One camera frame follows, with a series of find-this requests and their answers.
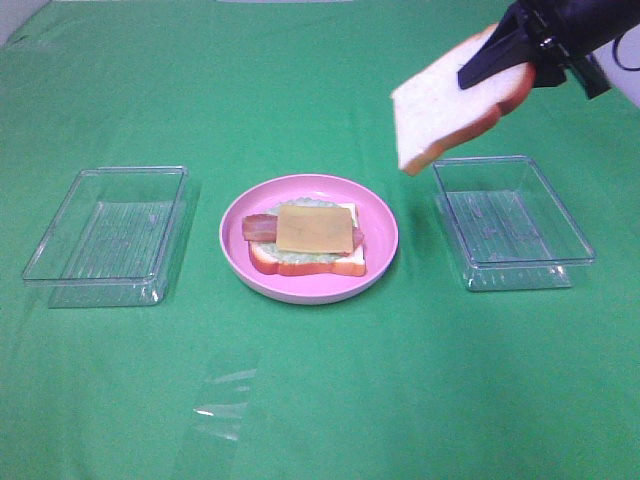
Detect clear plastic container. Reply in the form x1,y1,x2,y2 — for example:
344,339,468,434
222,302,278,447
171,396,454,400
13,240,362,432
22,166,192,308
432,155,596,292

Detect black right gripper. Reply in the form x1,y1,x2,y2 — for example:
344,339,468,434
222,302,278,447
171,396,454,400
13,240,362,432
457,0,639,99

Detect green lettuce leaf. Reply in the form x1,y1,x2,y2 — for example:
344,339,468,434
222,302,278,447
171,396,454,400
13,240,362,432
257,197,357,266

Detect green tablecloth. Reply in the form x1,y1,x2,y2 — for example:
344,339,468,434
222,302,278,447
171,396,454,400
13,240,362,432
1,1,639,479

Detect clear left plastic container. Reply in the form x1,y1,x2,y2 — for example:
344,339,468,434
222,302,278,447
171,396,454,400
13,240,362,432
22,166,192,308

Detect bacon strip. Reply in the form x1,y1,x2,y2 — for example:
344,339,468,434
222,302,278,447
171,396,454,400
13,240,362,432
352,227,364,249
242,213,278,243

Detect yellow cheese slice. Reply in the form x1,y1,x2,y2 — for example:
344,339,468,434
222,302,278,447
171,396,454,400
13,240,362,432
276,205,354,254

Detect bread slice with crust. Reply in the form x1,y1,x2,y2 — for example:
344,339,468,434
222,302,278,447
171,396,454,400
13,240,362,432
248,202,367,277

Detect clear right plastic container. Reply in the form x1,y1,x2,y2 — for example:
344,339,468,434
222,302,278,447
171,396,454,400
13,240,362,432
432,155,596,292

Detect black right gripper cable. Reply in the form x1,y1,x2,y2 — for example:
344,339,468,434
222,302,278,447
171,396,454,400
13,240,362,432
612,30,640,71

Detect pink plate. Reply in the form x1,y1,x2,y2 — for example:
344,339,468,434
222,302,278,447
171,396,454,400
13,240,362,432
219,174,399,305

